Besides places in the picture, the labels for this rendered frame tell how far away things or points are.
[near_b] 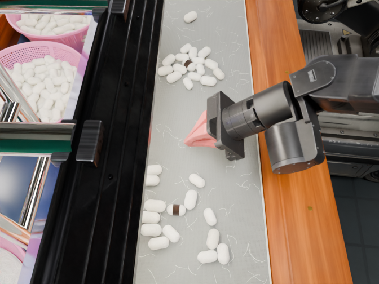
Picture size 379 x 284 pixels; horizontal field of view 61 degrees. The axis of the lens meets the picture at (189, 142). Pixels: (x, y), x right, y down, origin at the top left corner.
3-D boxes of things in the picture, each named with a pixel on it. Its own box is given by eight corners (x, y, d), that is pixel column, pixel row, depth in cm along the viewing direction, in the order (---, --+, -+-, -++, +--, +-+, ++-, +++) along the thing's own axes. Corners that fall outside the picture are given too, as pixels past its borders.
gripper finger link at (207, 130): (172, 147, 54) (216, 128, 49) (174, 112, 58) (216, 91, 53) (197, 162, 59) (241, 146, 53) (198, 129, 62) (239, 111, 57)
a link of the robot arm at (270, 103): (302, 84, 49) (286, 71, 44) (314, 126, 46) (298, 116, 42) (261, 102, 53) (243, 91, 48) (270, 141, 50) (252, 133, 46)
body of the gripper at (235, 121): (211, 146, 48) (254, 130, 44) (210, 93, 54) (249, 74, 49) (235, 162, 53) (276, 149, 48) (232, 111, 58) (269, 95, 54)
